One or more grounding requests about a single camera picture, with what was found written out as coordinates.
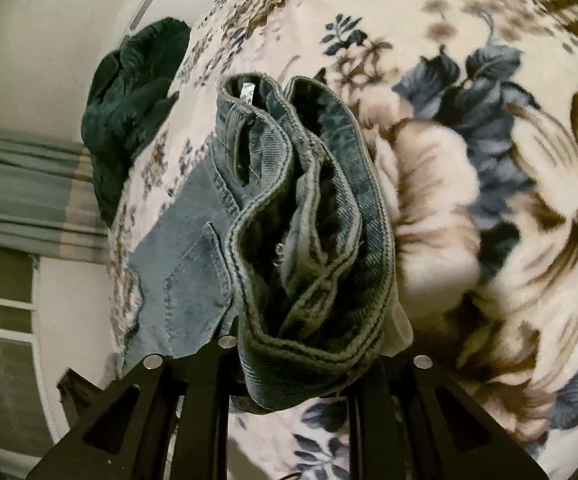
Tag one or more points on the blue denim pants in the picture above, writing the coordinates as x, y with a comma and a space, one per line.
294, 240

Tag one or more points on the floral printed blanket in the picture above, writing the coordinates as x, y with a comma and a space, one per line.
469, 210

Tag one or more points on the dark green cloth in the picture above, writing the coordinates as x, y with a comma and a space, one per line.
124, 110

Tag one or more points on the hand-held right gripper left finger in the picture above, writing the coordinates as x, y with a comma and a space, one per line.
209, 385

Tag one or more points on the grey striped curtain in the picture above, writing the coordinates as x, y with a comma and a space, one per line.
24, 195

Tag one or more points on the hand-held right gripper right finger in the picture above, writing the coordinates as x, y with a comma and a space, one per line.
394, 390

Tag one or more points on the window with white frame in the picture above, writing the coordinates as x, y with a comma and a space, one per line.
4, 340

